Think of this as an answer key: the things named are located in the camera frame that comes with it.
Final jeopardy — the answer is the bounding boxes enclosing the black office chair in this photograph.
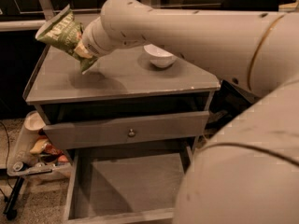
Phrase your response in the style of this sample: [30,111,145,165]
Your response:
[206,0,279,131]

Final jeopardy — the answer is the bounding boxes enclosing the white ceramic bowl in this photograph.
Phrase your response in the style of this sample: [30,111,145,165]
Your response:
[143,44,177,69]

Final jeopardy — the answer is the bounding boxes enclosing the metal railing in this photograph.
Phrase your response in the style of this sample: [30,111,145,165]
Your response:
[0,0,299,34]

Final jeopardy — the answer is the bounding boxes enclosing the black cable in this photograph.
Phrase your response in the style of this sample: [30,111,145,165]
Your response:
[0,120,11,170]

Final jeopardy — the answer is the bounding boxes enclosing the round metal drawer knob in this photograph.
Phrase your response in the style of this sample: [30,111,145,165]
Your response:
[128,129,135,137]

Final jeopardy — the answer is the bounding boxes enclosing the black stand leg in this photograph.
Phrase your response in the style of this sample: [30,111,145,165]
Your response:
[3,176,24,220]

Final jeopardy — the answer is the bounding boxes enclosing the closed grey top drawer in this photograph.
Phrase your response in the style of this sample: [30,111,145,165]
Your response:
[44,111,209,149]

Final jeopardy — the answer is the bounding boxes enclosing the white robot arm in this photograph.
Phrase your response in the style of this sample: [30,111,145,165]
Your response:
[82,0,299,224]

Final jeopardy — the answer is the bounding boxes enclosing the clear plastic snack bin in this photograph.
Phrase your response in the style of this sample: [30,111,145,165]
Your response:
[7,123,72,182]

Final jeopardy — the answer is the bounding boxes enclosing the grey drawer cabinet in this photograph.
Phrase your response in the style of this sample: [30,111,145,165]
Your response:
[22,8,223,224]

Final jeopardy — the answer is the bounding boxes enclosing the green jalapeno chip bag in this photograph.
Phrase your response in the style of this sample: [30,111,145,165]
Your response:
[36,5,97,74]

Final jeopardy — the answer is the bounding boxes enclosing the open grey middle drawer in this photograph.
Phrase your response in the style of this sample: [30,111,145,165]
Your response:
[64,140,192,224]

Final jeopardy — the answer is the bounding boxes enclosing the white bowl in bin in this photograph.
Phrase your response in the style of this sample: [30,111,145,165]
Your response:
[24,111,46,131]

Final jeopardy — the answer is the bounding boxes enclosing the yellow snack bag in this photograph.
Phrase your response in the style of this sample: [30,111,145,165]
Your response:
[30,139,50,155]

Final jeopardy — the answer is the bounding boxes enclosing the red snack bag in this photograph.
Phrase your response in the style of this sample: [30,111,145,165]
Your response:
[44,144,63,156]

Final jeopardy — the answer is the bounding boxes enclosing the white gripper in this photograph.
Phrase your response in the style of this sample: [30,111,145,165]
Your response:
[74,17,116,59]

